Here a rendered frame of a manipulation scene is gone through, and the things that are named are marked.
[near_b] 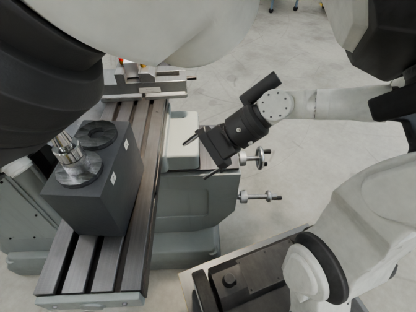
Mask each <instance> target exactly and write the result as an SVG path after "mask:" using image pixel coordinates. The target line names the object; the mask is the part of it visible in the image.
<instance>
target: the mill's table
mask: <svg viewBox="0 0 416 312"><path fill-rule="evenodd" d="M168 101H169V99H160V100H146V98H143V99H142V100H136V101H124V102H107V103H106V106H105V109H104V111H103V114H102V117H101V119H100V120H105V121H129V122H130V123H131V127H132V131H133V133H134V137H135V139H136V143H137V146H138V149H139V152H140V155H141V159H142V162H143V164H144V172H143V174H142V178H141V182H140V185H139V189H138V192H137V196H136V200H135V203H134V207H133V210H132V214H131V218H130V220H129V224H128V228H127V231H126V235H125V236H98V235H78V234H77V233H76V232H75V231H74V230H73V229H72V228H71V227H70V226H69V225H68V224H67V223H66V222H65V221H64V219H63V218H62V220H61V223H60V224H59V227H58V231H57V232H56V235H55V238H54V240H53V243H52V245H51V248H50V251H49V253H48V256H47V259H46V261H45V264H44V266H43V269H42V271H41V274H40V277H39V279H38V282H37V285H36V287H35V289H34V292H33V295H35V296H36V300H35V302H34V304H35V305H37V306H40V307H42V308H45V309H48V310H73V309H82V310H89V311H96V310H102V309H104V308H110V307H124V306H144V305H145V298H147V292H148V286H149V274H150V263H151V257H152V247H153V240H154V230H155V219H156V213H157V202H158V191H159V184H160V174H161V167H162V157H163V146H164V140H165V129H166V123H167V112H168Z"/></svg>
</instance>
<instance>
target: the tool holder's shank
mask: <svg viewBox="0 0 416 312"><path fill-rule="evenodd" d="M51 141H52V143H53V145H54V146H55V147H57V148H59V149H67V148H69V147H70V146H71V144H72V143H71V141H72V137H71V136H70V135H69V134H68V133H67V132H66V130H63V131H62V132H61V133H59V134H58V135H57V136H56V137H55V138H53V139H52V140H51Z"/></svg>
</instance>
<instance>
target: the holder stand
mask: <svg viewBox="0 0 416 312"><path fill-rule="evenodd" d="M74 137H75V138H76V139H78V140H79V142H80V144H81V146H82V148H83V149H84V151H85V153H86V154H87V156H88V158H89V160H90V162H91V166H90V168H89V169H88V170H87V171H86V172H85V173H83V174H81V175H78V176H71V175H69V174H68V173H67V172H66V170H65V169H64V168H63V166H62V165H61V164H60V162H58V164H57V165H56V167H55V169H54V170H53V172H52V174H51V176H50V177H49V179H48V181H47V182H46V184H45V185H44V187H43V189H42V191H41V192H40V196H41V197H42V198H43V199H44V200H45V201H46V202H47V203H48V204H49V205H50V206H51V207H52V208H53V209H54V210H55V211H56V212H57V213H58V214H59V215H60V216H61V217H62V218H63V219H64V221H65V222H66V223H67V224H68V225H69V226H70V227H71V228H72V229H73V230H74V231H75V232H76V233H77V234H78V235H98V236H125V235H126V231H127V228H128V224H129V220H130V218H131V214H132V210H133V207H134V203H135V200H136V196H137V192H138V189H139V185H140V182H141V178H142V174H143V172H144V164H143V162H142V159H141V155H140V152H139V149H138V146H137V143H136V139H135V137H134V133H133V131H132V127H131V123H130V122H129V121H105V120H100V121H93V120H83V122H82V123H81V125H80V126H79V128H78V130H77V132H76V133H75V135H74Z"/></svg>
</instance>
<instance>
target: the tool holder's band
mask: <svg viewBox="0 0 416 312"><path fill-rule="evenodd" d="M71 143H72V144H71V146H70V147H69V148H67V149H59V148H57V147H55V146H52V149H51V150H52V153H53V154H54V155H55V156H56V157H57V158H68V157H71V156H73V155H75V154H76V153H77V152H78V151H79V150H80V142H79V140H78V139H76V138H75V137H72V141H71Z"/></svg>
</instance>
